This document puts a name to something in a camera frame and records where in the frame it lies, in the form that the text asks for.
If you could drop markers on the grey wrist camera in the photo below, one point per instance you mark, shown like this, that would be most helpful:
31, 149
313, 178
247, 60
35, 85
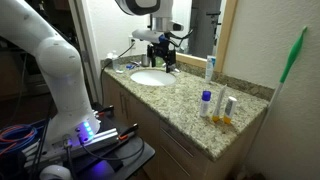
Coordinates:
146, 35

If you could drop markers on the chrome faucet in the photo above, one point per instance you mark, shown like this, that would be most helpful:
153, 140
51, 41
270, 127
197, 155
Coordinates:
177, 70

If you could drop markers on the wide white tube yellow cap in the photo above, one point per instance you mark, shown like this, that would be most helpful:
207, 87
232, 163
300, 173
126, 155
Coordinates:
230, 108

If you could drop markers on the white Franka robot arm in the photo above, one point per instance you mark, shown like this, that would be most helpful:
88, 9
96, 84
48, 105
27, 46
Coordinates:
56, 63

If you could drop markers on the green soap dispenser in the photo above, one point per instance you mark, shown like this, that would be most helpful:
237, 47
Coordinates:
160, 62

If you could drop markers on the slim white tube yellow cap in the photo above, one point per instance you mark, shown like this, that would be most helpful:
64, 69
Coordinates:
220, 103

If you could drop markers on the black robot cart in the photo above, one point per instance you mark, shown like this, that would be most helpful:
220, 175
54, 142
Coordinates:
133, 156

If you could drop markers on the white bottle blue cap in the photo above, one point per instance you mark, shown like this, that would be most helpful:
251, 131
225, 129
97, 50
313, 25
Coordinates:
204, 105

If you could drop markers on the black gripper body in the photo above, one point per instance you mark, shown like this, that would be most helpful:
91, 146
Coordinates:
163, 51

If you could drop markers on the grey metal cup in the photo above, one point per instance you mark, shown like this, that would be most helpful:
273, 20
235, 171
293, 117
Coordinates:
145, 60

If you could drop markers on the white blue CeraVe tube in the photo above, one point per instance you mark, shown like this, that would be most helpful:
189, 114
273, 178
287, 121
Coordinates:
209, 70

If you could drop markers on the beige vanity cabinet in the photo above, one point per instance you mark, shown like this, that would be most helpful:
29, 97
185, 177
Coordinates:
140, 116

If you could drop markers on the white door frame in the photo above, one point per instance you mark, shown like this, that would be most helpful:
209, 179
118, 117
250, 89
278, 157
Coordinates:
86, 50

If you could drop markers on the white oval sink basin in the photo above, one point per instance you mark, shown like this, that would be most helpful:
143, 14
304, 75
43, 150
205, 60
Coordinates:
151, 78

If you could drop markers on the white wall outlet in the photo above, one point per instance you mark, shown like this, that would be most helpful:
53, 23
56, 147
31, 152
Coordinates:
131, 41

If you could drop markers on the blue toothbrush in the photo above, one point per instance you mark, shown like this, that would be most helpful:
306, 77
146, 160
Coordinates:
130, 66

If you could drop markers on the white round dome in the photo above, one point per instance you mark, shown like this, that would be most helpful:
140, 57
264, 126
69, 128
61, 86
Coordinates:
55, 173

